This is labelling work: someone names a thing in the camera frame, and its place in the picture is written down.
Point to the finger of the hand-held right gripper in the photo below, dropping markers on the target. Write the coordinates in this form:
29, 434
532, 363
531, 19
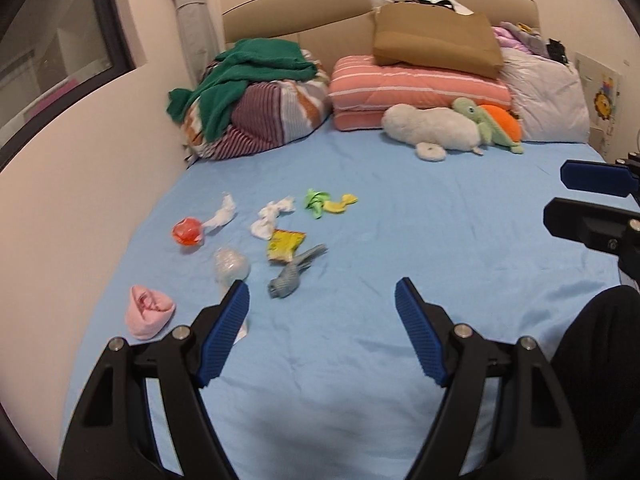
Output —
585, 225
595, 177

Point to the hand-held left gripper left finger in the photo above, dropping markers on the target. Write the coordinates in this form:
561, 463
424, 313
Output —
227, 330

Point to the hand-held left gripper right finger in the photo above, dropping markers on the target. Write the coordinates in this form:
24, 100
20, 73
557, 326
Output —
417, 330

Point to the pink sock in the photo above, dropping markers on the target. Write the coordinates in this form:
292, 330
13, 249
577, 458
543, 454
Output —
147, 312

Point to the white knotted cloth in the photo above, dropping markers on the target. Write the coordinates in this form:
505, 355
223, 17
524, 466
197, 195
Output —
265, 220

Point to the green cloth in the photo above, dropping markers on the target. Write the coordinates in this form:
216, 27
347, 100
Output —
315, 202

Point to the small white paper scrap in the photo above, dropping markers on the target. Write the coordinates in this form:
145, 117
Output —
241, 333

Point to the clear plastic bag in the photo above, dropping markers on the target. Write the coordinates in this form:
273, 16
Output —
230, 265

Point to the grey sock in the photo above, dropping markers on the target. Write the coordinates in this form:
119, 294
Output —
287, 280

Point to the white quilted pillow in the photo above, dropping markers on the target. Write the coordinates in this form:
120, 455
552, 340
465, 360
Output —
545, 95

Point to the yellow snack packet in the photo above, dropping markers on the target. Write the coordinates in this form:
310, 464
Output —
282, 245

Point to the person's black trouser leg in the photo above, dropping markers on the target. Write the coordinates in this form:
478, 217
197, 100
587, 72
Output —
600, 370

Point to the orange plastic wrapper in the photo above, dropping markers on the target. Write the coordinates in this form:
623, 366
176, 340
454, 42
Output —
187, 231

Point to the orange plush toy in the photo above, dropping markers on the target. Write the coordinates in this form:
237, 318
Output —
505, 120

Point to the blue bed sheet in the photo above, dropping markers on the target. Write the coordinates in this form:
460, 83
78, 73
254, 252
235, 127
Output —
400, 220

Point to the crumpled white tissue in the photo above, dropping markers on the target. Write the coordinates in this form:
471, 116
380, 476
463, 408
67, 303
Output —
220, 215

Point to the green plush turtle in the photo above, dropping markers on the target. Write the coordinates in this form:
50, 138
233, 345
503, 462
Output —
487, 125

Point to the small black item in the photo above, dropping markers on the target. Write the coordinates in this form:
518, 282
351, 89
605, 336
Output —
556, 50

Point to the yellow cloth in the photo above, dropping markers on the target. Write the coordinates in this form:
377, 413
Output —
337, 205

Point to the purple cloth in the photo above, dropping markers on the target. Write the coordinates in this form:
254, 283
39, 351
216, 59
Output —
510, 35

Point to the white plush toy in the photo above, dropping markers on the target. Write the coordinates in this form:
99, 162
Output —
435, 127

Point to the brown pillow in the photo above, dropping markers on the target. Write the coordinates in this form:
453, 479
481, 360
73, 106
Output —
435, 40

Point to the pink striped folded quilt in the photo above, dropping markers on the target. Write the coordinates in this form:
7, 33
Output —
400, 85

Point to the striped duvet bundle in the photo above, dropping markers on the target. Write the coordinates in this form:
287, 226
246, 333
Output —
270, 110

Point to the green towel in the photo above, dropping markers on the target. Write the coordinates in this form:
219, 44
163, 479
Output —
235, 75

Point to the grey curtain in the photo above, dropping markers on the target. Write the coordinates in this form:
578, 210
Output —
192, 25

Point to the beige bed headboard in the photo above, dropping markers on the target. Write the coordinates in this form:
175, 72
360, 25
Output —
325, 15

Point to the dark framed window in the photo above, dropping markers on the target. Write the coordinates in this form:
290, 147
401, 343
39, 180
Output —
50, 35

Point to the wall poster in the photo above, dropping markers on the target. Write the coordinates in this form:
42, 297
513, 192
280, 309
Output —
602, 100

